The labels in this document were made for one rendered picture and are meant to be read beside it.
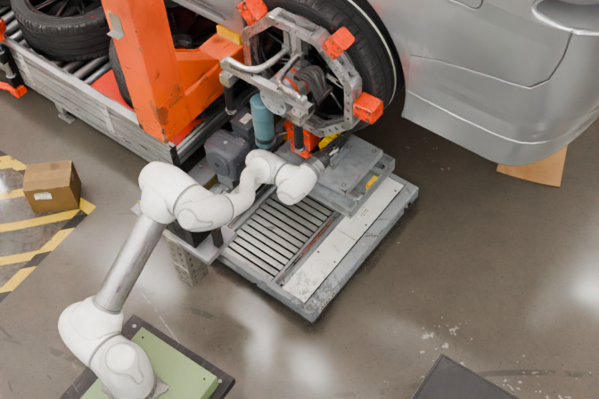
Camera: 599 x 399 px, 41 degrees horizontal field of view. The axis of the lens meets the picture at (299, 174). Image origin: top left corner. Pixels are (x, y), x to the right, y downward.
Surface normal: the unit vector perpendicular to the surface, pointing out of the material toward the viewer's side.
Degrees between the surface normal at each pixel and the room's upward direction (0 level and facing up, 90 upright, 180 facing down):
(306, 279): 0
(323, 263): 0
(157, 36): 90
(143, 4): 90
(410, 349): 0
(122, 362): 9
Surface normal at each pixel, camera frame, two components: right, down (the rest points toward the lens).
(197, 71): 0.79, 0.46
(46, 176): -0.04, -0.62
